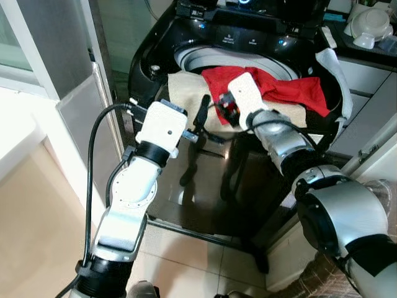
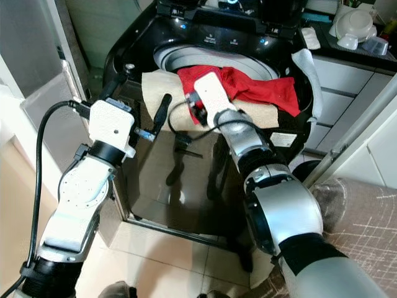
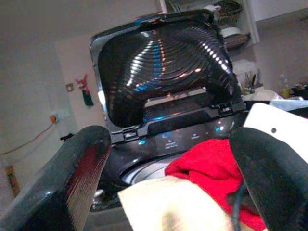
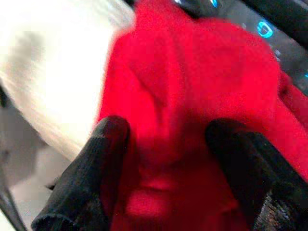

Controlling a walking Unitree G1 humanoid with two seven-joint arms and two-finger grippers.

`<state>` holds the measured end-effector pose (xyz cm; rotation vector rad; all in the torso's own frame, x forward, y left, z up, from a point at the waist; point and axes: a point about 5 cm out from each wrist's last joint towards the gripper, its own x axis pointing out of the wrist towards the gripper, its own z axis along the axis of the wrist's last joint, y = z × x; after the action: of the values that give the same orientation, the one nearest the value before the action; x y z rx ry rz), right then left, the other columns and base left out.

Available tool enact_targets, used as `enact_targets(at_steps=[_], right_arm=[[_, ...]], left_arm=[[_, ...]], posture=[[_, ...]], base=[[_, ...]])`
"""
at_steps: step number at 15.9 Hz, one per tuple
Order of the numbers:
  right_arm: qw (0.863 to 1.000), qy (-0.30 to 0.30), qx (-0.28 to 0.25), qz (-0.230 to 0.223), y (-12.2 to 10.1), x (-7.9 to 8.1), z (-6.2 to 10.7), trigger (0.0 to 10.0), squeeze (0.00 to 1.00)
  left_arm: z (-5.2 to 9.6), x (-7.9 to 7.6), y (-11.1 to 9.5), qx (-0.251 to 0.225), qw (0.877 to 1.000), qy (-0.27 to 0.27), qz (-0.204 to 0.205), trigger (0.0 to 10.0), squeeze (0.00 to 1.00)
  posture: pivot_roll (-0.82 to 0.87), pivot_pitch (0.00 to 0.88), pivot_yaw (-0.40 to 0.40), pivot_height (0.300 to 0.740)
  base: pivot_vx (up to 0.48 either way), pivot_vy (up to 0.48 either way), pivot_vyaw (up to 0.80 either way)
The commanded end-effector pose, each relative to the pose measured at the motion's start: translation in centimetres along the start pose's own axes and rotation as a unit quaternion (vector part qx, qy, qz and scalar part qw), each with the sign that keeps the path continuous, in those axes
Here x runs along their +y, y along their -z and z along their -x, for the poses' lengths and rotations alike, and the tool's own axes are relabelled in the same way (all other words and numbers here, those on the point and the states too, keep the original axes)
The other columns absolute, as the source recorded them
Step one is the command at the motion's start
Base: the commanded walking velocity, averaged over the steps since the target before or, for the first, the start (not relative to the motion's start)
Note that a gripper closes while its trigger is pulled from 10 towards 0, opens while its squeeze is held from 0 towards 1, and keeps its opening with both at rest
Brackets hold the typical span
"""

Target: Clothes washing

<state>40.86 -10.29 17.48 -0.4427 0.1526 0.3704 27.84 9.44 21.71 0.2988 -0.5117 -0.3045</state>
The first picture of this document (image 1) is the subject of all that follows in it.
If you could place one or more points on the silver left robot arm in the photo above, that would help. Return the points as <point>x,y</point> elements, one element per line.
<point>130,192</point>

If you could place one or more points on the small white flat remote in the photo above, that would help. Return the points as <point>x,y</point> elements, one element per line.
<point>329,37</point>

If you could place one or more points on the red garment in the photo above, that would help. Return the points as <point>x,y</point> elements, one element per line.
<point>291,93</point>

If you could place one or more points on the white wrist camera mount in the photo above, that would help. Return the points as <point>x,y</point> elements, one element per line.
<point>247,93</point>
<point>162,124</point>

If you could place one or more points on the clear plastic container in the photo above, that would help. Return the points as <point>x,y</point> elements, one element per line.
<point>388,45</point>

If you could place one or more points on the white round bowl appliance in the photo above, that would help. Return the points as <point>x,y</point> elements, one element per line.
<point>369,25</point>

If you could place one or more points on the grey robot left foot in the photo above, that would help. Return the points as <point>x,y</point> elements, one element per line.
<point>142,290</point>

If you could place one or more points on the grey drawer cabinet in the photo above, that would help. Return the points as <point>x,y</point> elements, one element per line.
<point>366,77</point>

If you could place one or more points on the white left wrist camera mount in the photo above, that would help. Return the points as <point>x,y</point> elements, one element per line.
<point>162,124</point>

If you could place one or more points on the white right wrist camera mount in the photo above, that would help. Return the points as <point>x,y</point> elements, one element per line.
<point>247,93</point>

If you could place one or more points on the black top-load washing machine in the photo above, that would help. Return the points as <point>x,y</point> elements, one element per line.
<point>152,68</point>

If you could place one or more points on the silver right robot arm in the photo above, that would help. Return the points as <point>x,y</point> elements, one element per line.
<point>341,217</point>

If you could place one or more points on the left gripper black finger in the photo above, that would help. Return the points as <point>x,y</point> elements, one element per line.
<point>202,115</point>

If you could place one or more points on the beige towel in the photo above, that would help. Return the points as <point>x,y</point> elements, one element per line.
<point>186,93</point>

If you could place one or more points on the dark glass washer lid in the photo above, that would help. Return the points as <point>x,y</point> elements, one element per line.
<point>298,9</point>

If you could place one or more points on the grey robot right foot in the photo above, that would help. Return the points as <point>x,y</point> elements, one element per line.
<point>239,295</point>

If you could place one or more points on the grey sliding door frame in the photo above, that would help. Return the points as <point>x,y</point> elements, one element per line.
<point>62,43</point>

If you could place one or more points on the grey robot foot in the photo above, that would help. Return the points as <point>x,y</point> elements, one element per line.
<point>142,290</point>
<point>239,295</point>

